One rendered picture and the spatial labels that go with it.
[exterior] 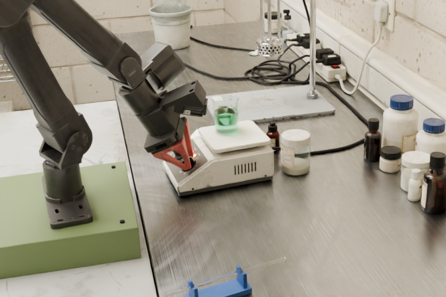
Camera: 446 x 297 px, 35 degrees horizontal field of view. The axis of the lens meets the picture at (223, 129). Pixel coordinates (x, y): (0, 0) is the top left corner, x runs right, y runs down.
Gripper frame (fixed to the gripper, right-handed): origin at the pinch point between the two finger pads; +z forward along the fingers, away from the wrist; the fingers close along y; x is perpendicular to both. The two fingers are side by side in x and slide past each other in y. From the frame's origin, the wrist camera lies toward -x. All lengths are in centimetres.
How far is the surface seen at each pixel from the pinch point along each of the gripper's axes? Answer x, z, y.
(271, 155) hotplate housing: -14.0, 8.1, 3.2
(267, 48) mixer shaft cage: -12.1, 6.2, 44.2
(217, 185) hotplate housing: -3.0, 6.9, -1.9
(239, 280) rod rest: -12.8, 2.9, -32.9
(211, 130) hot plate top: -3.7, 1.1, 8.9
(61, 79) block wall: 141, 49, 200
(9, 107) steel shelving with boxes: 157, 40, 173
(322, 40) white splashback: -17, 30, 83
